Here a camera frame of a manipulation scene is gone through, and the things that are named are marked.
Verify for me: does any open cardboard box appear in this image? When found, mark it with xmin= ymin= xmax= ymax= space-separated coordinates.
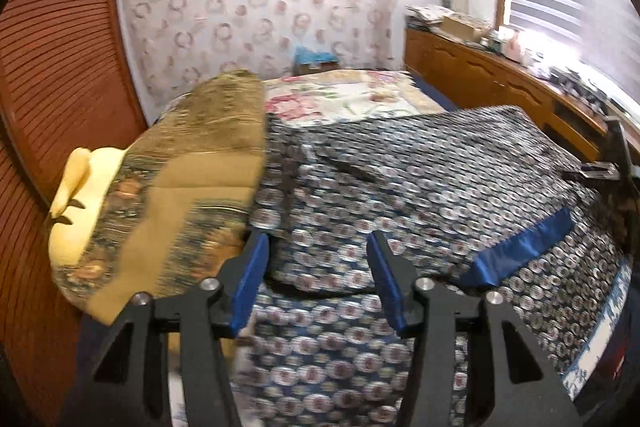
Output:
xmin=440 ymin=14 xmax=489 ymax=40

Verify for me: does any brown louvered wooden wardrobe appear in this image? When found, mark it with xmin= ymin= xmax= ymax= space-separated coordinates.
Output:
xmin=0 ymin=0 xmax=151 ymax=427

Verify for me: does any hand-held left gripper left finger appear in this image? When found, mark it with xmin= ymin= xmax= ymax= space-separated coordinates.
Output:
xmin=65 ymin=232 xmax=271 ymax=427

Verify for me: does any box with blue cloth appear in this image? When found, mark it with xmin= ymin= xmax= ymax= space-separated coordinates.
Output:
xmin=292 ymin=46 xmax=341 ymax=76

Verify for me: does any floral cloth pile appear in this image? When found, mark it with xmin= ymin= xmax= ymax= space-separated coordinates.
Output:
xmin=405 ymin=4 xmax=453 ymax=28

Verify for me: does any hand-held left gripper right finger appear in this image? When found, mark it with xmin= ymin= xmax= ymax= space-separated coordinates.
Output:
xmin=366 ymin=231 xmax=583 ymax=427

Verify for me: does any sheer circle-patterned curtain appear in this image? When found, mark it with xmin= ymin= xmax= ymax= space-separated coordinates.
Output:
xmin=114 ymin=0 xmax=407 ymax=128

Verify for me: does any wooden sideboard cabinet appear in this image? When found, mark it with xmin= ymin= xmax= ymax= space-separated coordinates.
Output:
xmin=404 ymin=29 xmax=640 ymax=168

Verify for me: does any blue circle-patterned satin shirt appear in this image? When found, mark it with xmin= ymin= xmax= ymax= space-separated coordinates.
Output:
xmin=240 ymin=104 xmax=632 ymax=427

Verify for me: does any brown patterned blanket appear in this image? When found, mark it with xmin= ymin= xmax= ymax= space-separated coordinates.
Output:
xmin=47 ymin=69 xmax=269 ymax=326

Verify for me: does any yellow plush toy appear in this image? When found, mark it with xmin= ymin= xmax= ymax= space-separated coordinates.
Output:
xmin=47 ymin=147 xmax=132 ymax=268

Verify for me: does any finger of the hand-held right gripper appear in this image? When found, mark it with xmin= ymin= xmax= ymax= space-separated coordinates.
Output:
xmin=562 ymin=161 xmax=623 ymax=182

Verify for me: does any floral bed sheet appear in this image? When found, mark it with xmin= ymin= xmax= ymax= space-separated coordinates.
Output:
xmin=262 ymin=69 xmax=448 ymax=128

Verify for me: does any navy mattress cover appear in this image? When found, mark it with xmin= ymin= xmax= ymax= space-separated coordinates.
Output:
xmin=405 ymin=74 xmax=459 ymax=112

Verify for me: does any blue white floral sheet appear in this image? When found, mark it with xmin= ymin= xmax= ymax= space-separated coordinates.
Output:
xmin=562 ymin=257 xmax=634 ymax=400

